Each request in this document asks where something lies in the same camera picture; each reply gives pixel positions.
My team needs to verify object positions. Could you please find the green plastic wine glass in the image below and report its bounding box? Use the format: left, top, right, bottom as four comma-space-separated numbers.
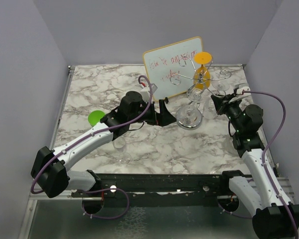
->
88, 110, 105, 126

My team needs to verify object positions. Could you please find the purple cable loop left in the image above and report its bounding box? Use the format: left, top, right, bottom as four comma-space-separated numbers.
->
82, 188, 131, 220

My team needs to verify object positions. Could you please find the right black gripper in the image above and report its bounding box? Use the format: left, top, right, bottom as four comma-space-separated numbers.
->
212, 93, 245, 132

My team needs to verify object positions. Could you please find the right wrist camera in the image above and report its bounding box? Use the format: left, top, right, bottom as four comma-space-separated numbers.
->
229, 83, 251, 103

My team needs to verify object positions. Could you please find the purple cable loop right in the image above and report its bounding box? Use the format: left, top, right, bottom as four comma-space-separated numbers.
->
217, 201, 252, 220

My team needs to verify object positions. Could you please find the chrome wine glass rack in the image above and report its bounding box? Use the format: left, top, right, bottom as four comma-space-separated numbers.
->
169, 52, 232, 130

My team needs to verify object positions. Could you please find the clear wine glass back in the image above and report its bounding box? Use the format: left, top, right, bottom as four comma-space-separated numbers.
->
176, 88, 203, 130

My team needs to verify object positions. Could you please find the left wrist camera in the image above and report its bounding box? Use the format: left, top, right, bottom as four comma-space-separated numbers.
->
140, 84, 157, 102

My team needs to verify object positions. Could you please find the purple cable loop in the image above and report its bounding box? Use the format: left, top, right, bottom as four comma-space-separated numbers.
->
82, 188, 131, 220
217, 201, 252, 220

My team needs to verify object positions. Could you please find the black front mounting rail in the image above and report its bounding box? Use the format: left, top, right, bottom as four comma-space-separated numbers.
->
64, 170, 245, 208

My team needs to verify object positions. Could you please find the clear wine glass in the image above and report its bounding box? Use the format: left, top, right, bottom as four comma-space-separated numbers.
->
176, 88, 203, 130
203, 80, 230, 120
113, 137, 132, 165

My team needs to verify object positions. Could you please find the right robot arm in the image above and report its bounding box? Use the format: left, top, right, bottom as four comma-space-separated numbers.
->
211, 94, 299, 239

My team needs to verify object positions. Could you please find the orange plastic wine glass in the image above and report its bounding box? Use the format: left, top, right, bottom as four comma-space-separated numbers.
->
193, 51, 213, 90

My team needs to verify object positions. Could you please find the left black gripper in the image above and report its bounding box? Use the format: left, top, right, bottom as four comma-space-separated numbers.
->
129, 99, 176, 126

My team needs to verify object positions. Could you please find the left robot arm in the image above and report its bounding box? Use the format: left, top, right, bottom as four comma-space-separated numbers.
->
30, 91, 176, 198

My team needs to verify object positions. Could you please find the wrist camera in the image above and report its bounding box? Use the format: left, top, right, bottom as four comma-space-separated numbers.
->
140, 84, 157, 102
229, 83, 251, 103

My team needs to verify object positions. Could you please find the clear wine glass front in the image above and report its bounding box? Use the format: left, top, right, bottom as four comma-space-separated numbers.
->
113, 137, 132, 165

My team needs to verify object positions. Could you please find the small whiteboard yellow frame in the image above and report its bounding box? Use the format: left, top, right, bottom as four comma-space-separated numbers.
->
143, 36, 203, 102

